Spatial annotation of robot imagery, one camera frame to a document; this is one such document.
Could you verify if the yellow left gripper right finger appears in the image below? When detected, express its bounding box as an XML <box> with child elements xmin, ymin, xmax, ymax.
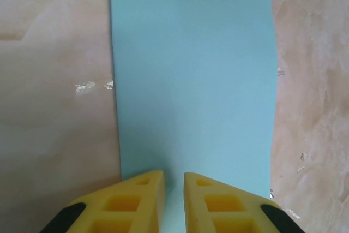
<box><xmin>183</xmin><ymin>172</ymin><xmax>305</xmax><ymax>233</ymax></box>

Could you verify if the light blue paper sheet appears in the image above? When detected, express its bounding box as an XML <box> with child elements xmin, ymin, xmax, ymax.
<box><xmin>107</xmin><ymin>0</ymin><xmax>279</xmax><ymax>233</ymax></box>

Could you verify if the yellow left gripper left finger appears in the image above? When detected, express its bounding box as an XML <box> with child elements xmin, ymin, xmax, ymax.
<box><xmin>40</xmin><ymin>169</ymin><xmax>166</xmax><ymax>233</ymax></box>

